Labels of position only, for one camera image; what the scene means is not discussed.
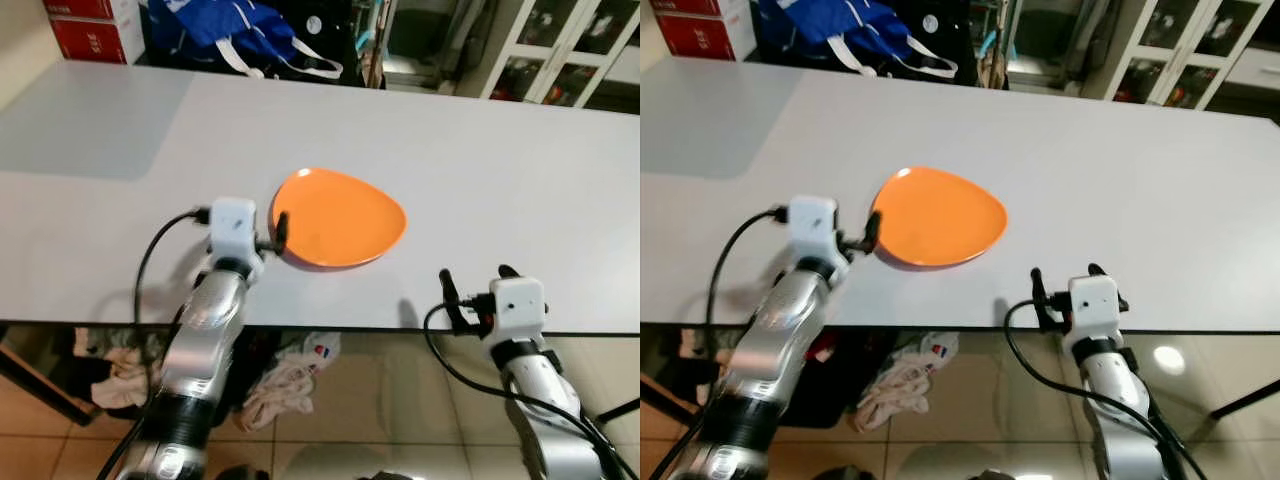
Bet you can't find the orange plastic plate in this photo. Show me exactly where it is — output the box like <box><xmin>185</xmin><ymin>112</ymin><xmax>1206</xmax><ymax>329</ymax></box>
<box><xmin>870</xmin><ymin>165</ymin><xmax>1008</xmax><ymax>269</ymax></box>
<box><xmin>270</xmin><ymin>167</ymin><xmax>408</xmax><ymax>269</ymax></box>

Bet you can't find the black bin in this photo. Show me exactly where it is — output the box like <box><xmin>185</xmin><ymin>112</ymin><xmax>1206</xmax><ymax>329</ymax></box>
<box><xmin>790</xmin><ymin>330</ymin><xmax>901</xmax><ymax>431</ymax></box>
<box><xmin>215</xmin><ymin>330</ymin><xmax>286</xmax><ymax>416</ymax></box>

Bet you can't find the white cloth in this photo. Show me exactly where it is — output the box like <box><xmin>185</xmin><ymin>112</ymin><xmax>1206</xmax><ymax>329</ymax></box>
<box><xmin>858</xmin><ymin>335</ymin><xmax>966</xmax><ymax>433</ymax></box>
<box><xmin>235</xmin><ymin>332</ymin><xmax>343</xmax><ymax>433</ymax></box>

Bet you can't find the black metal table leg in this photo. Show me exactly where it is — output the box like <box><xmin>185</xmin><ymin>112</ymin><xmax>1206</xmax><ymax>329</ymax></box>
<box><xmin>0</xmin><ymin>345</ymin><xmax>81</xmax><ymax>426</ymax></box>
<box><xmin>640</xmin><ymin>375</ymin><xmax>701</xmax><ymax>426</ymax></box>
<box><xmin>590</xmin><ymin>400</ymin><xmax>641</xmax><ymax>426</ymax></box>
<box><xmin>1210</xmin><ymin>378</ymin><xmax>1280</xmax><ymax>419</ymax></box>

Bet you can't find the beige cloth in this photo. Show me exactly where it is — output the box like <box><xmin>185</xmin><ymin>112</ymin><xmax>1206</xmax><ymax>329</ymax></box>
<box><xmin>75</xmin><ymin>330</ymin><xmax>161</xmax><ymax>411</ymax></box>
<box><xmin>680</xmin><ymin>325</ymin><xmax>761</xmax><ymax>401</ymax></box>

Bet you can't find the black bag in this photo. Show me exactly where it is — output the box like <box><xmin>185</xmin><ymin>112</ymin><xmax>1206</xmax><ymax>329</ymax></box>
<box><xmin>270</xmin><ymin>0</ymin><xmax>376</xmax><ymax>86</ymax></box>
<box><xmin>890</xmin><ymin>0</ymin><xmax>986</xmax><ymax>83</ymax></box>

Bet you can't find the white glass door cabinet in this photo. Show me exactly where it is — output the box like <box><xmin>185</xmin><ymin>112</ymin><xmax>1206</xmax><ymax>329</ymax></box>
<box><xmin>1105</xmin><ymin>0</ymin><xmax>1280</xmax><ymax>111</ymax></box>
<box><xmin>480</xmin><ymin>0</ymin><xmax>641</xmax><ymax>111</ymax></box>

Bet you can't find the red cardboard box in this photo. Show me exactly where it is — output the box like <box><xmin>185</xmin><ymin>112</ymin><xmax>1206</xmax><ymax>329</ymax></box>
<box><xmin>655</xmin><ymin>12</ymin><xmax>758</xmax><ymax>61</ymax></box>
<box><xmin>650</xmin><ymin>0</ymin><xmax>751</xmax><ymax>19</ymax></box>
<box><xmin>42</xmin><ymin>0</ymin><xmax>141</xmax><ymax>23</ymax></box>
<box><xmin>50</xmin><ymin>18</ymin><xmax>146</xmax><ymax>66</ymax></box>

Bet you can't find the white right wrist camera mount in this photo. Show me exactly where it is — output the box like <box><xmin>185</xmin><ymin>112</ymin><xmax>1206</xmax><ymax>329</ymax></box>
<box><xmin>1068</xmin><ymin>275</ymin><xmax>1121</xmax><ymax>337</ymax></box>
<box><xmin>488</xmin><ymin>277</ymin><xmax>546</xmax><ymax>337</ymax></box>

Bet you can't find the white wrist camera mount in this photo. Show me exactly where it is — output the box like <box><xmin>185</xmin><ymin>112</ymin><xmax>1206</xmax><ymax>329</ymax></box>
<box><xmin>1068</xmin><ymin>275</ymin><xmax>1121</xmax><ymax>337</ymax></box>
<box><xmin>788</xmin><ymin>195</ymin><xmax>839</xmax><ymax>259</ymax></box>
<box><xmin>488</xmin><ymin>277</ymin><xmax>546</xmax><ymax>337</ymax></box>
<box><xmin>207</xmin><ymin>197</ymin><xmax>263</xmax><ymax>263</ymax></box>

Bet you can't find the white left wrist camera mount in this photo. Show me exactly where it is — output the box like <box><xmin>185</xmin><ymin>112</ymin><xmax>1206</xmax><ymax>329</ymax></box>
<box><xmin>207</xmin><ymin>197</ymin><xmax>263</xmax><ymax>263</ymax></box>
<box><xmin>788</xmin><ymin>195</ymin><xmax>839</xmax><ymax>259</ymax></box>

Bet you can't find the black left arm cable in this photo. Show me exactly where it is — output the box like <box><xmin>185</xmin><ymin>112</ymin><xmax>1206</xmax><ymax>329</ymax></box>
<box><xmin>655</xmin><ymin>206</ymin><xmax>793</xmax><ymax>480</ymax></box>
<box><xmin>100</xmin><ymin>207</ymin><xmax>213</xmax><ymax>480</ymax></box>

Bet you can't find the blue bag with white straps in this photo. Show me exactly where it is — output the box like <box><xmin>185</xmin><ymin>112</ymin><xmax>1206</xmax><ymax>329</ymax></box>
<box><xmin>752</xmin><ymin>0</ymin><xmax>959</xmax><ymax>79</ymax></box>
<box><xmin>145</xmin><ymin>0</ymin><xmax>346</xmax><ymax>81</ymax></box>

